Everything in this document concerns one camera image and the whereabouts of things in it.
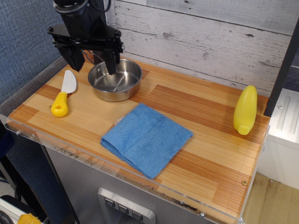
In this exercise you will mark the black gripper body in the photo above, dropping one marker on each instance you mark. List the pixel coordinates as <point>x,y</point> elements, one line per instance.
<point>85,30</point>

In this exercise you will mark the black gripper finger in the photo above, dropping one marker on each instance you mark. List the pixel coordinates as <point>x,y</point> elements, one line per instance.
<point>111,59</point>
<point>73,57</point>

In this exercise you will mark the blue towel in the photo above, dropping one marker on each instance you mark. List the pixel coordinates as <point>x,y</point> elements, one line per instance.
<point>146,140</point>

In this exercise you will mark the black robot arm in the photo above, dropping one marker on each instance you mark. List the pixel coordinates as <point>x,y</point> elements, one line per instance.
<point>76,5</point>

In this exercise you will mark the stainless steel pan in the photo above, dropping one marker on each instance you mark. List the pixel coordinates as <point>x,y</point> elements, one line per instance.
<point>121,85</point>

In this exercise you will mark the stainless steel cabinet front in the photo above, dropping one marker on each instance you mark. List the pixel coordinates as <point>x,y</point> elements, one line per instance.
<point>174,196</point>

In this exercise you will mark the yellow plastic bottle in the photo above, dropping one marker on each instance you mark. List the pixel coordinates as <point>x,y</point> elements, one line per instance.
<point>245,111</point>

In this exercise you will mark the silver button control panel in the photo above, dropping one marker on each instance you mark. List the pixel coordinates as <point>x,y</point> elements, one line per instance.
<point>120,210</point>

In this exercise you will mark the yellow object bottom left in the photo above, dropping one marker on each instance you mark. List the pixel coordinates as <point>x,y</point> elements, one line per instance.
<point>28,219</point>

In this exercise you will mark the clear acrylic front guard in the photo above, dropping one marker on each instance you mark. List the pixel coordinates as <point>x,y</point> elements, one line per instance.
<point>45,141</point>

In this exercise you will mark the white appliance on right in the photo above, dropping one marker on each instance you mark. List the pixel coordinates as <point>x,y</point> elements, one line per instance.
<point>279,159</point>

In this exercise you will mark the black vertical post left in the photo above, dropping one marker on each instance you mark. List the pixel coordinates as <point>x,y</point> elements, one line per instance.
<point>100,5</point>

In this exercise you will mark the black vertical post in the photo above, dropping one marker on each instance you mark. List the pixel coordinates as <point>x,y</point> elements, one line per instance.
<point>283,72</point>
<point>100,5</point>

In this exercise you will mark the yellow handled toy knife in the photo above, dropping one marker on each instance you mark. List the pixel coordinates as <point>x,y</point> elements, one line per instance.
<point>59,107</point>

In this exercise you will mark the black vertical post right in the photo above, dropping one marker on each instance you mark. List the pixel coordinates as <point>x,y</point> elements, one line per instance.
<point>283,72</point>

